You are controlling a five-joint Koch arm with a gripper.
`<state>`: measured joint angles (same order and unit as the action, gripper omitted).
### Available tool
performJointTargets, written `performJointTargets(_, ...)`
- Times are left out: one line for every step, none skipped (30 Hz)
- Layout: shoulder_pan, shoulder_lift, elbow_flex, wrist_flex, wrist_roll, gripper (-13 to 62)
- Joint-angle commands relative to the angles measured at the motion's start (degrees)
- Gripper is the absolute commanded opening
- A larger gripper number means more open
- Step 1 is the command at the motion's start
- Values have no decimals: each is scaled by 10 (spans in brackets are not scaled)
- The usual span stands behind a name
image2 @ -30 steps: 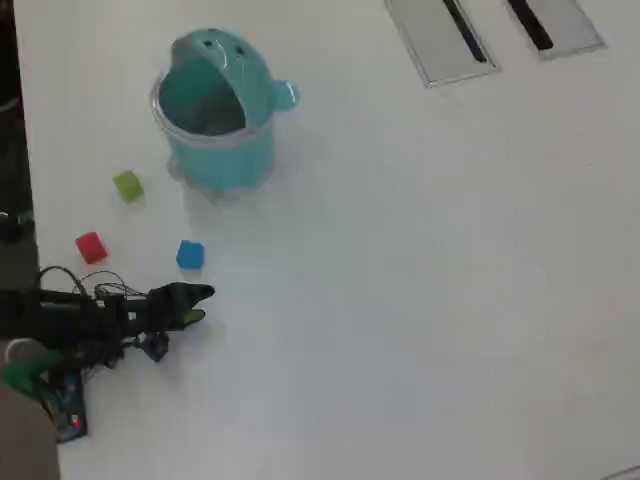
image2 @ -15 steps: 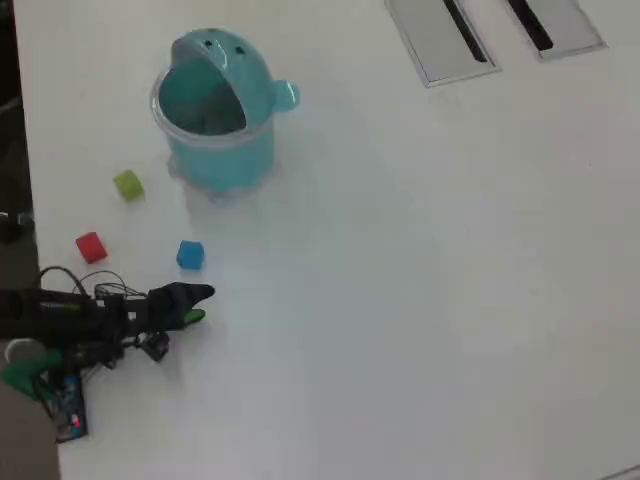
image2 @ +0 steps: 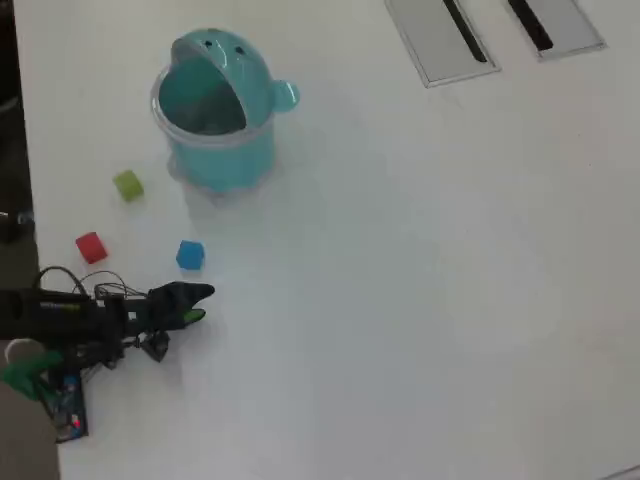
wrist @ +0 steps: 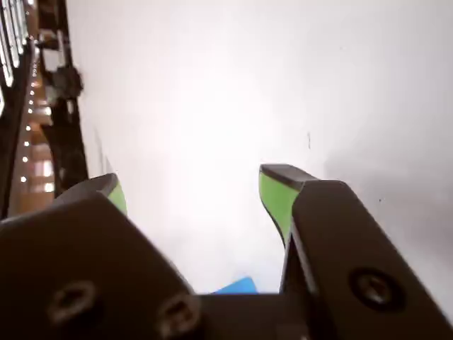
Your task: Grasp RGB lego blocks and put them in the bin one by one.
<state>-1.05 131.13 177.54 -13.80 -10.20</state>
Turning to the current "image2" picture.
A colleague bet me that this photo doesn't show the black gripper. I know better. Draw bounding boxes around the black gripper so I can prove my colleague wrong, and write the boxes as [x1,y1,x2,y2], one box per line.
[122,282,216,346]

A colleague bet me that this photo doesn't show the blue lego block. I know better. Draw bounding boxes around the blue lego block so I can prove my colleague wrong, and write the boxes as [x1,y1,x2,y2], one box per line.
[175,239,207,274]

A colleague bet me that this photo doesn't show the red lego block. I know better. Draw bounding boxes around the red lego block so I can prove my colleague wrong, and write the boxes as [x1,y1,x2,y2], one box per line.
[75,231,110,265]

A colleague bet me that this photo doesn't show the green lego block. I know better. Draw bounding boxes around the green lego block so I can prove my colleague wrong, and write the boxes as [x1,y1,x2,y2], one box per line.
[112,169,147,204]

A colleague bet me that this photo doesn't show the teal bin with domed lid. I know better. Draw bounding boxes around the teal bin with domed lid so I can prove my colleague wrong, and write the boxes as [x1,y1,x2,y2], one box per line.
[148,28,302,194]

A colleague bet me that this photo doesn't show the blue controller circuit board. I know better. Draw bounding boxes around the blue controller circuit board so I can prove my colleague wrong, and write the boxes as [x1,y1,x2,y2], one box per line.
[42,372,91,444]

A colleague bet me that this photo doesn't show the green table clamp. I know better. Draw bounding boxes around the green table clamp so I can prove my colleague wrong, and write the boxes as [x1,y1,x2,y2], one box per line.
[0,349,64,402]

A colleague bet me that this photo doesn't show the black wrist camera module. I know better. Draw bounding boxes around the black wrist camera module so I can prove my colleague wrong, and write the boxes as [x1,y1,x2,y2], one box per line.
[138,327,172,365]

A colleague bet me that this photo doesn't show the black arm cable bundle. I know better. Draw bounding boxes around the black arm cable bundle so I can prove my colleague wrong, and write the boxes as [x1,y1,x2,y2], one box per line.
[38,265,149,302]

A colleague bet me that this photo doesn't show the silver table cable hatch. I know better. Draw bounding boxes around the silver table cable hatch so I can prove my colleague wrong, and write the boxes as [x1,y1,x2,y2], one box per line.
[504,0,609,62]
[383,0,502,89]

